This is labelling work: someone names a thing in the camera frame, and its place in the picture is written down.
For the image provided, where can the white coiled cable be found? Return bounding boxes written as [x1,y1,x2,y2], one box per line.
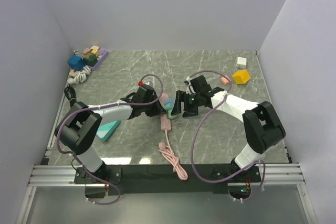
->
[67,67,91,85]

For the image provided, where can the black coiled cable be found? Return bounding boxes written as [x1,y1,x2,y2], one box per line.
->
[64,85,81,109]

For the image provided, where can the salmon pink plug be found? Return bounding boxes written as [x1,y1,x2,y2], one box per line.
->
[221,77,230,86]

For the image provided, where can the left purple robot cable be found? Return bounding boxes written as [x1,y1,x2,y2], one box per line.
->
[56,74,165,206]

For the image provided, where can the light blue plug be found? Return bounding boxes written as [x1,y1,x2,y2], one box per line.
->
[163,98,175,106]

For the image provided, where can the black mounting base bar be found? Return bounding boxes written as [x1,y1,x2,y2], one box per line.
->
[74,164,261,198]

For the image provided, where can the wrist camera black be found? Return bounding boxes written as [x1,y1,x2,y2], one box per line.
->
[132,85,154,103]
[190,75,212,93]

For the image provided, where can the yellow white plug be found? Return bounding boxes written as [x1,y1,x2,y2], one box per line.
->
[89,46,99,56]

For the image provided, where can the purple power strip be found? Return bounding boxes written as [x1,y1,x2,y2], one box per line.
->
[89,48,109,71]

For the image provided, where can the pink power strip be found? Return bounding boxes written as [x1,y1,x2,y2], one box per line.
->
[158,93,188,180]

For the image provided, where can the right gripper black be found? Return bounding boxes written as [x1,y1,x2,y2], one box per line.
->
[171,90,202,118]

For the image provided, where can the white plug adapter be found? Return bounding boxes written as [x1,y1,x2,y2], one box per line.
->
[236,57,247,69]

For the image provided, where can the aluminium rail frame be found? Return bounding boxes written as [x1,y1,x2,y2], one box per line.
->
[15,87,307,224]

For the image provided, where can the teal power strip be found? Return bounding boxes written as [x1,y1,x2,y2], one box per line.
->
[96,120,121,142]

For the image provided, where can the mint green plug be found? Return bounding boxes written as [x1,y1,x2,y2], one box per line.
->
[166,109,177,120]

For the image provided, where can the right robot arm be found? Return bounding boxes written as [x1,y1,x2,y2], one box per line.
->
[171,87,286,182]

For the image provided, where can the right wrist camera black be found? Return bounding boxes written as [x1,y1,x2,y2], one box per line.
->
[190,75,212,93]

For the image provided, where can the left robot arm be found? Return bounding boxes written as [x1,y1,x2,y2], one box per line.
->
[54,84,164,183]

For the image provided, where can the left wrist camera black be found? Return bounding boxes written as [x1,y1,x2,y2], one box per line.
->
[132,85,154,103]

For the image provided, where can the yellow cube socket adapter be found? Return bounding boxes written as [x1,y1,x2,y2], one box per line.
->
[232,69,250,84]

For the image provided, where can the blue cube socket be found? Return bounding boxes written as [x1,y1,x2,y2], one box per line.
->
[67,55,85,71]

